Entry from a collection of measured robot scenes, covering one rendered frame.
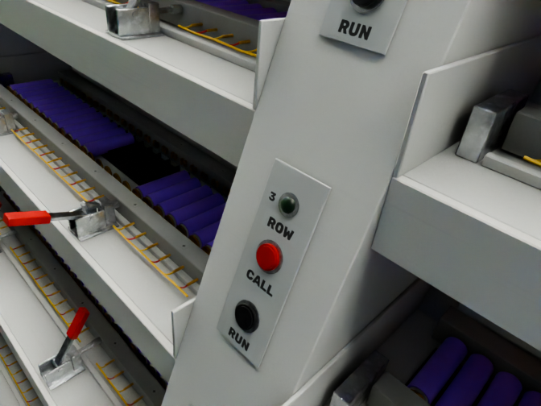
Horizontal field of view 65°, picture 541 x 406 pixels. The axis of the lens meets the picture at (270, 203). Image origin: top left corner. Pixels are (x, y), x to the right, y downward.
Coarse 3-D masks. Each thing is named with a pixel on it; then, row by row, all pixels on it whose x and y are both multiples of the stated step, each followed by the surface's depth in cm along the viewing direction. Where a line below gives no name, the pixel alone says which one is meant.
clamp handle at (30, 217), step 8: (88, 208) 41; (8, 216) 36; (16, 216) 36; (24, 216) 37; (32, 216) 37; (40, 216) 38; (48, 216) 38; (56, 216) 39; (64, 216) 40; (72, 216) 40; (80, 216) 41; (8, 224) 36; (16, 224) 36; (24, 224) 37; (32, 224) 37
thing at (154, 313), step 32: (0, 64) 68; (32, 64) 71; (0, 160) 52; (32, 160) 52; (224, 160) 51; (32, 192) 47; (64, 192) 48; (64, 224) 43; (64, 256) 44; (96, 256) 40; (128, 256) 40; (96, 288) 40; (128, 288) 37; (160, 288) 37; (128, 320) 36; (160, 320) 34; (160, 352) 33
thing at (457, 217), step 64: (448, 64) 19; (512, 64) 25; (448, 128) 22; (512, 128) 23; (448, 192) 20; (512, 192) 20; (384, 256) 22; (448, 256) 20; (512, 256) 18; (512, 320) 18
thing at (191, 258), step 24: (0, 96) 62; (24, 120) 57; (48, 144) 53; (72, 144) 52; (72, 168) 50; (96, 168) 48; (96, 192) 47; (120, 192) 44; (144, 216) 41; (168, 240) 39; (192, 264) 37
